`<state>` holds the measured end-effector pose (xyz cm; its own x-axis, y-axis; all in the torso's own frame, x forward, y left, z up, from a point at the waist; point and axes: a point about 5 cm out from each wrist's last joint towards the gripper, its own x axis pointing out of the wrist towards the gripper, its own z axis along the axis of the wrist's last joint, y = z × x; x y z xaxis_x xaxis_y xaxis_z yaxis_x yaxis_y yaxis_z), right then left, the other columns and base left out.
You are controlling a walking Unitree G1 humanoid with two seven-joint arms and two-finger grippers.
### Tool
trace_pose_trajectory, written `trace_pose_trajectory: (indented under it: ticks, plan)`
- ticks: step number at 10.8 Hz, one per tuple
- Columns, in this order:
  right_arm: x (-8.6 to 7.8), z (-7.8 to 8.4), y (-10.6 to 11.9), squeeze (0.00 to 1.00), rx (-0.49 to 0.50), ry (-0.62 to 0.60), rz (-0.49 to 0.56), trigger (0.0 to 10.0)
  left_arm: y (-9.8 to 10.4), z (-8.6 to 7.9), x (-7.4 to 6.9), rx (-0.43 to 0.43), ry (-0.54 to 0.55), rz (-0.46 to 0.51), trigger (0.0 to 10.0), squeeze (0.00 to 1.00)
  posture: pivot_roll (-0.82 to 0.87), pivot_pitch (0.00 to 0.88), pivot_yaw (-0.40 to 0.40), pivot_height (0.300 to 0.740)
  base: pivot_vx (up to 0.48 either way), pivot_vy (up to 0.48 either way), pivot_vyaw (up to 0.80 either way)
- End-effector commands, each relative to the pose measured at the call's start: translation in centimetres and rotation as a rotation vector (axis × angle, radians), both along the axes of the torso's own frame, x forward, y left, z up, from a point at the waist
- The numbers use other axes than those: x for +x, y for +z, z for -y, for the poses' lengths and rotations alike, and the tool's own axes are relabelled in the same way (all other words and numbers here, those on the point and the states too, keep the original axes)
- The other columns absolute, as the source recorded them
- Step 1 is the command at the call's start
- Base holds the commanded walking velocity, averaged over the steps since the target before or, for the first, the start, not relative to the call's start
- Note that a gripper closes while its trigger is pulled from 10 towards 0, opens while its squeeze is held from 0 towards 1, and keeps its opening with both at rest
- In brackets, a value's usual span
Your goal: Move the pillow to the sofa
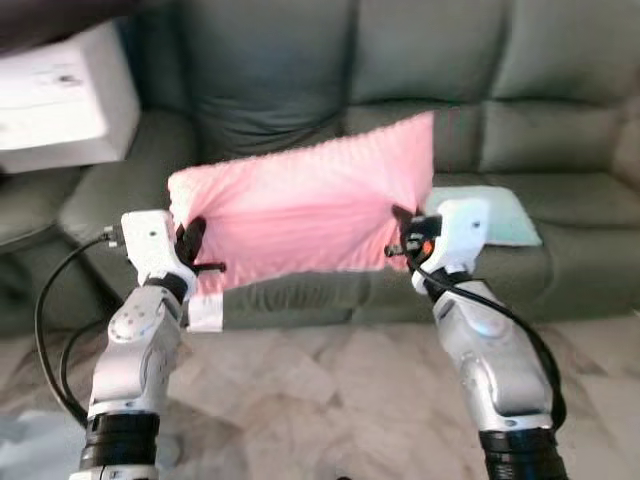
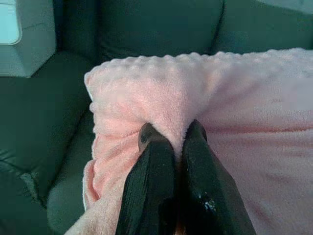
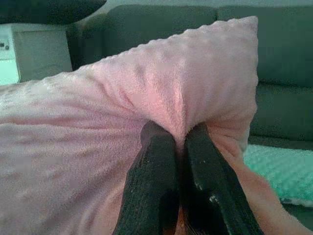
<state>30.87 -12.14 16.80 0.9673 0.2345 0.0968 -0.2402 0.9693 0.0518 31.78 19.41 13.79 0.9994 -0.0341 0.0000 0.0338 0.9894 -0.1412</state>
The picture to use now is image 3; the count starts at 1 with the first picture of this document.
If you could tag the mint knitted blanket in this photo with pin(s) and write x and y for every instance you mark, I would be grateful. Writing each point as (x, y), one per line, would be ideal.
(283, 171)

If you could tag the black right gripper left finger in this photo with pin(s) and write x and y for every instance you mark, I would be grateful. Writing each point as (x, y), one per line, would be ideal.
(151, 186)

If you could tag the pink fuzzy pillow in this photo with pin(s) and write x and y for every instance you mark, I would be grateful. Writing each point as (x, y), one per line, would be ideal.
(97, 117)

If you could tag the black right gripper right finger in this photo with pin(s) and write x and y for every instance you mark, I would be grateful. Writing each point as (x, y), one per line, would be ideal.
(210, 186)

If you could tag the grey fabric sofa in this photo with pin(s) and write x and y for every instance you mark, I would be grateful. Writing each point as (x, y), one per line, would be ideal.
(281, 61)

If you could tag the dark cushion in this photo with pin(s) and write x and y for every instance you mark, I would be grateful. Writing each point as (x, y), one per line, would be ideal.
(49, 11)

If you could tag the white side cabinet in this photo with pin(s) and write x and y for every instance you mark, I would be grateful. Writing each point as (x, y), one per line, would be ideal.
(36, 51)

